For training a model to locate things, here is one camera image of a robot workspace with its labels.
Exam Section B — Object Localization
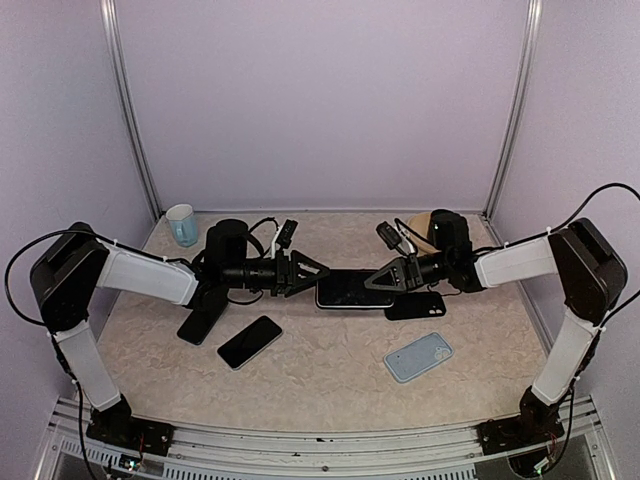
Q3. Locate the right aluminium frame post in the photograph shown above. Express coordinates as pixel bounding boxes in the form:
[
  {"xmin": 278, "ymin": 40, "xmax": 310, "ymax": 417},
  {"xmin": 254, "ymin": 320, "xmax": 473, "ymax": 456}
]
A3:
[{"xmin": 483, "ymin": 0, "xmax": 543, "ymax": 221}]

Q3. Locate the light blue phone case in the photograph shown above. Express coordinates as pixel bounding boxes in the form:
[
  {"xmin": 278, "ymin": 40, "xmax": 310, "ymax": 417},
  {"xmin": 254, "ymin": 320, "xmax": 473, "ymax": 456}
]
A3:
[{"xmin": 383, "ymin": 332, "xmax": 454, "ymax": 384}]

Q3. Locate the front aluminium rail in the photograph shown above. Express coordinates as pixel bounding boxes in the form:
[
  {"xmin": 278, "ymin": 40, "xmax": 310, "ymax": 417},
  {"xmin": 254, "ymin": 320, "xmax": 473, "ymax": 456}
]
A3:
[{"xmin": 34, "ymin": 397, "xmax": 616, "ymax": 480}]

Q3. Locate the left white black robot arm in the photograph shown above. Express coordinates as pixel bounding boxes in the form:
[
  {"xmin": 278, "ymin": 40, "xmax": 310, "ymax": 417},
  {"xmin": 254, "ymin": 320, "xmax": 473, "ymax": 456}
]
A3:
[{"xmin": 30, "ymin": 219, "xmax": 330, "ymax": 456}]

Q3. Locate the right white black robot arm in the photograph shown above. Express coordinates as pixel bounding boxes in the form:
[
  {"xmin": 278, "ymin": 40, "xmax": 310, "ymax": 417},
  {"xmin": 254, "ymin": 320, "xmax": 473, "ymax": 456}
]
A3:
[{"xmin": 364, "ymin": 209, "xmax": 628, "ymax": 455}]

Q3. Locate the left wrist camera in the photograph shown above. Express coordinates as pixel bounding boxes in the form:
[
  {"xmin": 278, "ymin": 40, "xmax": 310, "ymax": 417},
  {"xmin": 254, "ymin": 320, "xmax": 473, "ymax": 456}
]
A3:
[{"xmin": 270, "ymin": 219, "xmax": 298, "ymax": 258}]

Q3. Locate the beige plate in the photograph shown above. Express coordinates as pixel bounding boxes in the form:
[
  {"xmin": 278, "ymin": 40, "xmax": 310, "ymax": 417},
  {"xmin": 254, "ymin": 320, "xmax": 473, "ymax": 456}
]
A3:
[{"xmin": 407, "ymin": 212, "xmax": 438, "ymax": 254}]

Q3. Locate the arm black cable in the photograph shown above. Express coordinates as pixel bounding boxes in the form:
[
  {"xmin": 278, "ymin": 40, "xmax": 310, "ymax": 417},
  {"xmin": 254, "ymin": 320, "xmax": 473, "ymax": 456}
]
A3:
[
  {"xmin": 3, "ymin": 229, "xmax": 76, "ymax": 329},
  {"xmin": 559, "ymin": 183, "xmax": 640, "ymax": 321}
]

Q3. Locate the aluminium frame post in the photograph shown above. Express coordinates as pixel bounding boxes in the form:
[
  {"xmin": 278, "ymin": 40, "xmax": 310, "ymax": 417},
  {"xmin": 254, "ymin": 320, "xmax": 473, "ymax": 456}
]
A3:
[
  {"xmin": 483, "ymin": 0, "xmax": 543, "ymax": 221},
  {"xmin": 100, "ymin": 0, "xmax": 163, "ymax": 221}
]

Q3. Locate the blue edged smartphone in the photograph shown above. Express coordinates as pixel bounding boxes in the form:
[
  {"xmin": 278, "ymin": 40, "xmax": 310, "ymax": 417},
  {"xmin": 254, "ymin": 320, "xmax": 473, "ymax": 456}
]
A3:
[{"xmin": 177, "ymin": 309, "xmax": 224, "ymax": 346}]

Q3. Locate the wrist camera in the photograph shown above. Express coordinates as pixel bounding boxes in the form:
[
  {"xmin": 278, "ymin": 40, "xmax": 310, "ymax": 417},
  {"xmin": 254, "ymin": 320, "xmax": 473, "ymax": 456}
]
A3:
[
  {"xmin": 376, "ymin": 221, "xmax": 417, "ymax": 257},
  {"xmin": 270, "ymin": 219, "xmax": 298, "ymax": 258}
]

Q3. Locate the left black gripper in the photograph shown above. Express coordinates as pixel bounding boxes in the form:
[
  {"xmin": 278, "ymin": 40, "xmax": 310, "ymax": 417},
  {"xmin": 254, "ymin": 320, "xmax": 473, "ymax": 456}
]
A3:
[{"xmin": 224, "ymin": 250, "xmax": 331, "ymax": 298}]

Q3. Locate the light blue mug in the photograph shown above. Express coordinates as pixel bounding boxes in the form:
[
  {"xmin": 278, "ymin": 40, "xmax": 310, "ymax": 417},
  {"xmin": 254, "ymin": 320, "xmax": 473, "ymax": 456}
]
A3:
[{"xmin": 165, "ymin": 204, "xmax": 198, "ymax": 248}]

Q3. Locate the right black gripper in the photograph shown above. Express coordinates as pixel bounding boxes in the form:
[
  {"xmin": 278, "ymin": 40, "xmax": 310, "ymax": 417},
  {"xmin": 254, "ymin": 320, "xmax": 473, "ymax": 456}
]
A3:
[{"xmin": 363, "ymin": 250, "xmax": 452, "ymax": 294}]

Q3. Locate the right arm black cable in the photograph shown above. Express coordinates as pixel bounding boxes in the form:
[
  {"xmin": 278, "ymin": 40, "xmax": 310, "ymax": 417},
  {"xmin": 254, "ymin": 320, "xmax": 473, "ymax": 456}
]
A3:
[{"xmin": 559, "ymin": 183, "xmax": 640, "ymax": 321}]

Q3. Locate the silver edged smartphone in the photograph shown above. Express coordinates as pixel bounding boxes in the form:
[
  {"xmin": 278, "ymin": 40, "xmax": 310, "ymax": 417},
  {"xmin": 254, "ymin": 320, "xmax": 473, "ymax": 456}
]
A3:
[{"xmin": 217, "ymin": 316, "xmax": 283, "ymax": 370}]

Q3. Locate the left aluminium frame post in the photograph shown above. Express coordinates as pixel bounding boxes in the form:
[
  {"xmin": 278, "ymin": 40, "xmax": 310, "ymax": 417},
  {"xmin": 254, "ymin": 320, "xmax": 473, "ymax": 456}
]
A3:
[{"xmin": 100, "ymin": 0, "xmax": 163, "ymax": 221}]

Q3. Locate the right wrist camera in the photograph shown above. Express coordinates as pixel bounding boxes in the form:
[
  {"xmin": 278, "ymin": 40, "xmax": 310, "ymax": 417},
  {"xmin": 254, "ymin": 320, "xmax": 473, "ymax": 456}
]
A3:
[{"xmin": 376, "ymin": 221, "xmax": 417, "ymax": 257}]

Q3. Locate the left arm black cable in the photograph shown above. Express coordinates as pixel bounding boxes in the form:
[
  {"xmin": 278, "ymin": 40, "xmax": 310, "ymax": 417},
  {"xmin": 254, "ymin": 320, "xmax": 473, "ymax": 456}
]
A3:
[{"xmin": 3, "ymin": 229, "xmax": 76, "ymax": 329}]

